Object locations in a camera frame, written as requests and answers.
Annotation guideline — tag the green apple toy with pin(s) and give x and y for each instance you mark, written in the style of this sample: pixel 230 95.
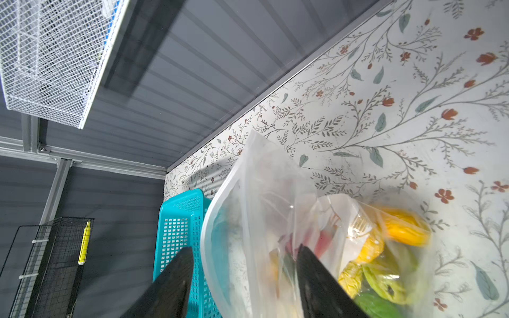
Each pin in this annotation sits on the green apple toy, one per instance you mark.
pixel 375 306

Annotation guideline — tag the green pear toy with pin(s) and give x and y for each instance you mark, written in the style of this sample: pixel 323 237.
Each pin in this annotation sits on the green pear toy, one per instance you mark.
pixel 392 275

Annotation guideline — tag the white wire mesh basket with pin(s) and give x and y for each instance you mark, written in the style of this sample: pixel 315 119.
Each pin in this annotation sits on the white wire mesh basket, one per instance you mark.
pixel 54 55

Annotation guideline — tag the orange mango toy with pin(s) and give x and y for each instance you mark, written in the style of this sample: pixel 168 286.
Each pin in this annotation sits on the orange mango toy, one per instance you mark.
pixel 406 227

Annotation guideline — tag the red strawberry toy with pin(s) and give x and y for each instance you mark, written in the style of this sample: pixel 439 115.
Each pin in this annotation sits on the red strawberry toy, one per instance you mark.
pixel 324 241
pixel 287 243

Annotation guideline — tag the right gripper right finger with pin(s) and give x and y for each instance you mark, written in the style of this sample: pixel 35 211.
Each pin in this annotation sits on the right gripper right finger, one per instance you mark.
pixel 320 293

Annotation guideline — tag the black wire basket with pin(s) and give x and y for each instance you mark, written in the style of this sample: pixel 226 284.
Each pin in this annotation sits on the black wire basket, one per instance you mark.
pixel 43 259

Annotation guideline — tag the teal plastic basket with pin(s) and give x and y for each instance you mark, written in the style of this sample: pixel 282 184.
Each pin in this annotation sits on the teal plastic basket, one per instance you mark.
pixel 180 222

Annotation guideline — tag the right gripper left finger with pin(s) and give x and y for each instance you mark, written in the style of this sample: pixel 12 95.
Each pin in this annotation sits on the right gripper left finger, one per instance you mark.
pixel 168 295

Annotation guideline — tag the yellow black marker pen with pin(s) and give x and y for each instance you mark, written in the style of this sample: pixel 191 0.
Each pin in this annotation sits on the yellow black marker pen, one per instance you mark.
pixel 85 242

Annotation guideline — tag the pale yellow pear toy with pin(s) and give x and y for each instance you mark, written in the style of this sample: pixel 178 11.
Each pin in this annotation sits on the pale yellow pear toy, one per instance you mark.
pixel 351 279

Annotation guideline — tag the yellow lemon toy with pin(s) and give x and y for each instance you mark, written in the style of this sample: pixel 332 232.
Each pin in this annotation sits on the yellow lemon toy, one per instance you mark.
pixel 372 248

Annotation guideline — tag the orange yellow round fruit toy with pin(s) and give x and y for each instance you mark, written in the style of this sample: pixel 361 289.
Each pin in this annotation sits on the orange yellow round fruit toy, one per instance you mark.
pixel 274 267

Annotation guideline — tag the clear zip top bag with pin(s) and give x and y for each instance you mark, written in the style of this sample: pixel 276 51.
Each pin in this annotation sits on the clear zip top bag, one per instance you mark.
pixel 267 195

